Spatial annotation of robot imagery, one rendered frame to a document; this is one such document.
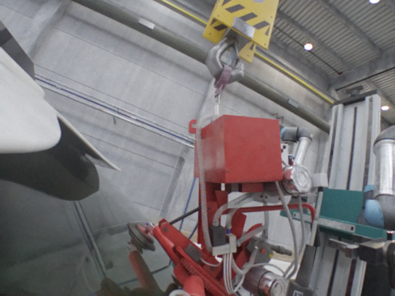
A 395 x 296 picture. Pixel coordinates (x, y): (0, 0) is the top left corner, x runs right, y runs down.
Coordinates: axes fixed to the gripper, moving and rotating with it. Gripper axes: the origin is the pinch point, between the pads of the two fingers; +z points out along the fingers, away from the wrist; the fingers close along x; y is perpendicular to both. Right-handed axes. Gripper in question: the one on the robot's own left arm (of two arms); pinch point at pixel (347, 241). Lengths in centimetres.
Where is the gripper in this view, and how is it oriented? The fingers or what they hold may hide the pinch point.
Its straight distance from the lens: 88.7
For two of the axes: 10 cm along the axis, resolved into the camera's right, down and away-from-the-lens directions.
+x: -9.5, -0.8, -3.0
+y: 0.3, -9.9, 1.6
